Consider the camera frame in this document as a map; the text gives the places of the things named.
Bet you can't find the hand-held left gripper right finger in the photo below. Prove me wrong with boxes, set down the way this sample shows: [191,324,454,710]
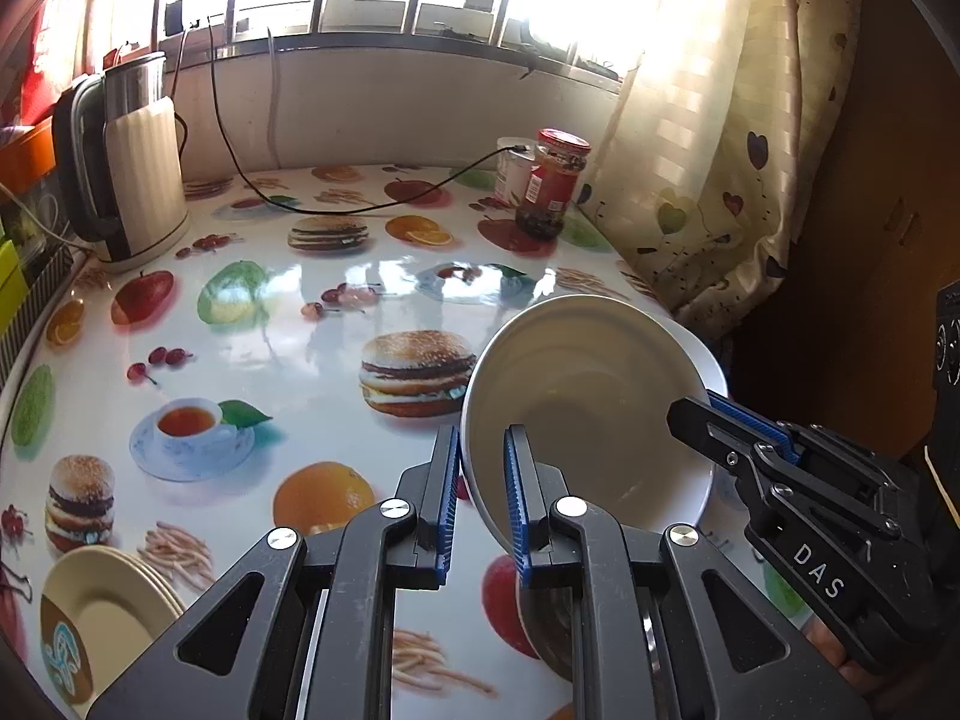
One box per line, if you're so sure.
[504,425,875,720]

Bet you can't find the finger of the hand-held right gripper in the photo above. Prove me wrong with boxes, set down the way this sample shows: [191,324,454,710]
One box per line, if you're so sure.
[706,390,901,481]
[666,397,773,500]

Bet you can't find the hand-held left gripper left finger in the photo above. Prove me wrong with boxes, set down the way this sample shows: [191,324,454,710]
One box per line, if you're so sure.
[86,426,460,720]

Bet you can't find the small white bowl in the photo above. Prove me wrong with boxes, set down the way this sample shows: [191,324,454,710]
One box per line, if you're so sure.
[460,294,717,557]

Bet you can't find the stainless steel bowl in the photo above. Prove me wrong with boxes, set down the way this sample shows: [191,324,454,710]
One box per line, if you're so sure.
[516,577,582,687]

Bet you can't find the beige plate blue motif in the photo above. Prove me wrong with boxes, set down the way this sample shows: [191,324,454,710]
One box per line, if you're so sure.
[41,546,177,706]

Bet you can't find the person's right hand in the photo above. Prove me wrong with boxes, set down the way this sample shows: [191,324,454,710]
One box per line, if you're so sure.
[804,611,901,698]

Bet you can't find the food print tablecloth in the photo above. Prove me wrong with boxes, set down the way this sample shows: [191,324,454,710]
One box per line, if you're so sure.
[0,163,740,720]

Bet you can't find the brown wooden cabinet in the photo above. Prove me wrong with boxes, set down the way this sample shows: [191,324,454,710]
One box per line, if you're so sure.
[731,0,960,466]

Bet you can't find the cream heart print curtain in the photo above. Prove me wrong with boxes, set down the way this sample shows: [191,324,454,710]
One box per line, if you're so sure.
[581,0,863,338]

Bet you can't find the red lid sauce jar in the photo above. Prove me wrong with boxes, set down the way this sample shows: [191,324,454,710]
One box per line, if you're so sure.
[514,127,592,241]

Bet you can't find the white can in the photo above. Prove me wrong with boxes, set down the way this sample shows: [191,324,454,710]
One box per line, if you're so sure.
[495,136,537,205]

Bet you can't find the cream electric kettle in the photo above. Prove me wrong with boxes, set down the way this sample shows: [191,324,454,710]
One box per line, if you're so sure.
[51,51,192,275]

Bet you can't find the lime green box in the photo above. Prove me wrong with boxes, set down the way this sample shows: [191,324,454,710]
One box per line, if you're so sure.
[0,240,31,331]

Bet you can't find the orange plastic tray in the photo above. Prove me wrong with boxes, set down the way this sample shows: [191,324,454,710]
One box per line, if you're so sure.
[0,124,57,188]

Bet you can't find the black power cable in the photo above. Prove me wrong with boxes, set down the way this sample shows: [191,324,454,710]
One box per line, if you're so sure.
[208,11,530,217]

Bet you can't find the grey cable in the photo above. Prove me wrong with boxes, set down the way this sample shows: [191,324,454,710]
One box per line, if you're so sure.
[264,24,286,170]

